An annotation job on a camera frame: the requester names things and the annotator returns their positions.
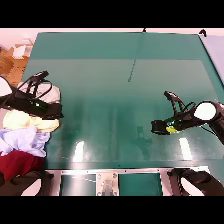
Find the grey garment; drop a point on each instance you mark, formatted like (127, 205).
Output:
(55, 94)

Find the silver frame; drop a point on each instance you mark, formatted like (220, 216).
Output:
(107, 186)

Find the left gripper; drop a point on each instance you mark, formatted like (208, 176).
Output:
(48, 110)

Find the pale yellow garment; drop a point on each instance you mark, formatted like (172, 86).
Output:
(23, 120)

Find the red garment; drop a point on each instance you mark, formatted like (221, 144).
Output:
(20, 163)

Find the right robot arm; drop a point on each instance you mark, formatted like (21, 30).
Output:
(204, 111)

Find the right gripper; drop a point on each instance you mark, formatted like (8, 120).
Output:
(160, 127)

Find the light blue garment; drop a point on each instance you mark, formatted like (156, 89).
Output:
(23, 140)

